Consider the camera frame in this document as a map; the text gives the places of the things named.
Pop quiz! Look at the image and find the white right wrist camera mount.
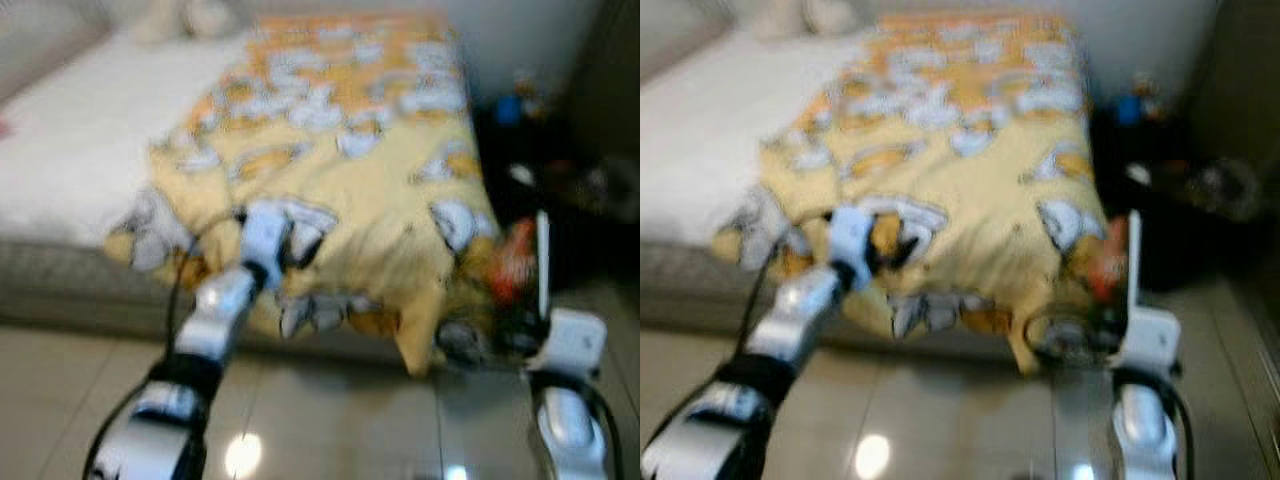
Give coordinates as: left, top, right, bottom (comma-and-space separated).
1115, 305, 1183, 379
530, 308, 608, 376

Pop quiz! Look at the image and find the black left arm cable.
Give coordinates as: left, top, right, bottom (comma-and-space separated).
660, 225, 836, 471
85, 210, 251, 480

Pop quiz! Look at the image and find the dark red cover book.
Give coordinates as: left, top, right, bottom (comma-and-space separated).
488, 210, 553, 321
1088, 210, 1143, 313

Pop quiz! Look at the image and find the grey bed headboard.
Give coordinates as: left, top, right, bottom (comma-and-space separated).
0, 0, 111, 101
640, 0, 731, 81

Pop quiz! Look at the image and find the dark grey wardrobe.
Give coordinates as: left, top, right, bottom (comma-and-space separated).
1190, 0, 1280, 151
570, 0, 641, 161

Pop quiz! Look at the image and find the yellow cartoon print blanket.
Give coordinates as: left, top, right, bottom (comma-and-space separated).
105, 12, 501, 376
715, 12, 1111, 376

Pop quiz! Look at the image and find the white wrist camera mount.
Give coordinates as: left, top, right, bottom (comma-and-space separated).
530, 308, 608, 376
242, 200, 291, 286
1115, 305, 1183, 379
830, 205, 877, 291

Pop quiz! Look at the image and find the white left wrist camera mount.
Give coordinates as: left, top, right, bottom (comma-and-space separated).
830, 205, 877, 291
242, 200, 291, 286

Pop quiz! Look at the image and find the beige plush pillow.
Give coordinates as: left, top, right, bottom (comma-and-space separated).
805, 0, 861, 36
185, 0, 241, 39
750, 0, 811, 41
130, 0, 188, 43

